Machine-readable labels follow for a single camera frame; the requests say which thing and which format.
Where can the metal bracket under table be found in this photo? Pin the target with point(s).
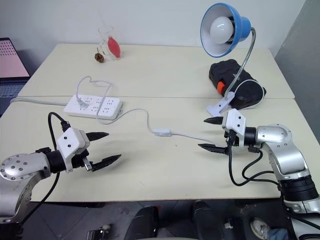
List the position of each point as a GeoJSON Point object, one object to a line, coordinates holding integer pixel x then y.
{"type": "Point", "coordinates": [98, 233]}

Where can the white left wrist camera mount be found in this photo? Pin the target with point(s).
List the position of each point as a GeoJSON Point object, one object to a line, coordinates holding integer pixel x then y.
{"type": "Point", "coordinates": [71, 141]}

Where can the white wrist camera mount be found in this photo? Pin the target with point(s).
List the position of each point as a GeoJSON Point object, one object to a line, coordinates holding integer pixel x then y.
{"type": "Point", "coordinates": [235, 122]}
{"type": "Point", "coordinates": [71, 141]}

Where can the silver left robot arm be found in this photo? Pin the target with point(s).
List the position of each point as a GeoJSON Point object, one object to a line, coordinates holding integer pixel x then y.
{"type": "Point", "coordinates": [20, 165]}

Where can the white power strip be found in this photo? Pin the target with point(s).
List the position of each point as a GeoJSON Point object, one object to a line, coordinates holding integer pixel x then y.
{"type": "Point", "coordinates": [100, 110]}

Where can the clear glass beaker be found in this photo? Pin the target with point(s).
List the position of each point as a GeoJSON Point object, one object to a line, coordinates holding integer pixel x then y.
{"type": "Point", "coordinates": [105, 35]}

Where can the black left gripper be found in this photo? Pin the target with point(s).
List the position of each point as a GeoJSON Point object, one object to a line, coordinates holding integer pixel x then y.
{"type": "Point", "coordinates": [79, 162]}

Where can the white sneaker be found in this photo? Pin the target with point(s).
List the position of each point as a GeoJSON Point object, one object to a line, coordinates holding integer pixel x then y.
{"type": "Point", "coordinates": [260, 227]}

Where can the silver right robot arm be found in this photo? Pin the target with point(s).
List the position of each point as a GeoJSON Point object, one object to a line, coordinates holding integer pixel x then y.
{"type": "Point", "coordinates": [287, 155]}

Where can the blue clip-on desk lamp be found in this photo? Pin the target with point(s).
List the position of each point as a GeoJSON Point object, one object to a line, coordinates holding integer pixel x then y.
{"type": "Point", "coordinates": [241, 23]}

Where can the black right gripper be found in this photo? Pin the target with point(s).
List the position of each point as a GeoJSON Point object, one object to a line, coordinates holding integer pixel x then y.
{"type": "Point", "coordinates": [232, 141]}

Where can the white power plug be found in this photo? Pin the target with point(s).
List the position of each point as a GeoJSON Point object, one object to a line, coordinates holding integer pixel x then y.
{"type": "Point", "coordinates": [82, 103]}

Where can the white round light bulb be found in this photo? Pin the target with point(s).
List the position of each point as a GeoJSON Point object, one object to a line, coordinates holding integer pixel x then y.
{"type": "Point", "coordinates": [221, 30]}

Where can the dark rounded shape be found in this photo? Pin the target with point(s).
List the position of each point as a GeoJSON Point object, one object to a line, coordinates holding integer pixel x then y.
{"type": "Point", "coordinates": [206, 220]}
{"type": "Point", "coordinates": [147, 222]}

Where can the black case with orange latch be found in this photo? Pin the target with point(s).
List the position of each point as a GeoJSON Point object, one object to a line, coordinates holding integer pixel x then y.
{"type": "Point", "coordinates": [225, 72]}

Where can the laptop with pink screen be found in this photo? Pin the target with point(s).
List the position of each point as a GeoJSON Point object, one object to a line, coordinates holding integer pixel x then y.
{"type": "Point", "coordinates": [10, 60]}

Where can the brown dried flower head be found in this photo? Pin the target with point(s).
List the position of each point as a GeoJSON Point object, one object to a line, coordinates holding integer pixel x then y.
{"type": "Point", "coordinates": [99, 57]}

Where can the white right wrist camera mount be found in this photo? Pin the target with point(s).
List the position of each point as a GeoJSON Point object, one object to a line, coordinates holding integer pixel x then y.
{"type": "Point", "coordinates": [235, 122]}

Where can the blue jeans leg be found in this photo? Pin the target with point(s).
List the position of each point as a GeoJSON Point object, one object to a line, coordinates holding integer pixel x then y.
{"type": "Point", "coordinates": [277, 235]}

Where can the red rubber bulb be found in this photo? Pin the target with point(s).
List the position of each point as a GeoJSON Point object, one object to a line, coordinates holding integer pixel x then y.
{"type": "Point", "coordinates": [113, 46]}

